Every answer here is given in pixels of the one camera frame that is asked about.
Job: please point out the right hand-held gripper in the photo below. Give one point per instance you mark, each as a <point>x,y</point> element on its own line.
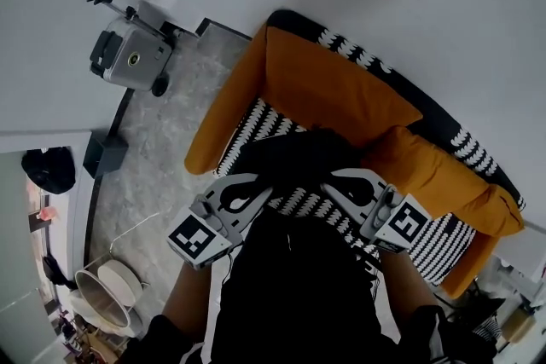
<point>405,223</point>

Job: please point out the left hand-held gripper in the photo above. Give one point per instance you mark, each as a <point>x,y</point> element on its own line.
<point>192,240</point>

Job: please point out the black garment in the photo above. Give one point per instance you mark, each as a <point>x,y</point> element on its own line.
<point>294,157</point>

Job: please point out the orange sofa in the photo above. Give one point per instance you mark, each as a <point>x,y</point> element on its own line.
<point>230,106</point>

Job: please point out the person's right forearm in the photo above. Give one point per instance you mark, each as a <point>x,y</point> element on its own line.
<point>403,281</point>

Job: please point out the person's left forearm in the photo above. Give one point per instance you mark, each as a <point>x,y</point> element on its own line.
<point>189,298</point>

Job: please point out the person's black clothing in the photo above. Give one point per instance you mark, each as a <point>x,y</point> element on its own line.
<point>298,290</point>

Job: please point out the black square bin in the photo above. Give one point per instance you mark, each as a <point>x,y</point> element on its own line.
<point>106,155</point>

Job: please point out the white cabinet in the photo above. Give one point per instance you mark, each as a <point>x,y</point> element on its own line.
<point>529,255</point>

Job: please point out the white yellow egg-shaped cushion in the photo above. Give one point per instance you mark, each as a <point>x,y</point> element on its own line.
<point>79,304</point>

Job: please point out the small dark hanging bag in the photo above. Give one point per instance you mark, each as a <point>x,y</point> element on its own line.
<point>53,268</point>

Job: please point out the small pink object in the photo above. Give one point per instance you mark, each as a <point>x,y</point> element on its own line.
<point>48,212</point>

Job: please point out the round black bag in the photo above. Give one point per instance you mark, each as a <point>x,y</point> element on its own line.
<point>49,172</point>

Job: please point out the silver scooter suitcase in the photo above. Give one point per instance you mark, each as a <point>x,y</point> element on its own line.
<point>136,59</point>

